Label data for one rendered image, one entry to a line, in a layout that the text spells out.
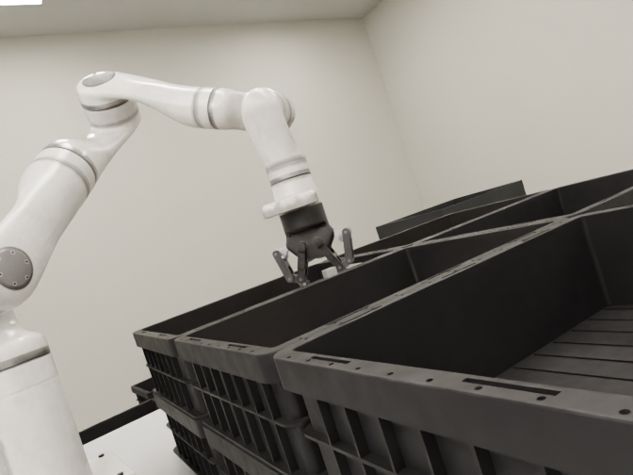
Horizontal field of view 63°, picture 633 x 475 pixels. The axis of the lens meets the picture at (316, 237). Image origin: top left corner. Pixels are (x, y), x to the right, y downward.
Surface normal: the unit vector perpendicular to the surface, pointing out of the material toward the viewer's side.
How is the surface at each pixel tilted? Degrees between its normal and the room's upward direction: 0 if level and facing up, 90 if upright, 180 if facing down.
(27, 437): 88
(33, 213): 75
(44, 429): 88
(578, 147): 90
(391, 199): 90
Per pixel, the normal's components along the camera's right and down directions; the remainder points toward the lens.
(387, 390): -0.82, 0.29
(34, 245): 0.89, -0.32
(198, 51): 0.53, -0.15
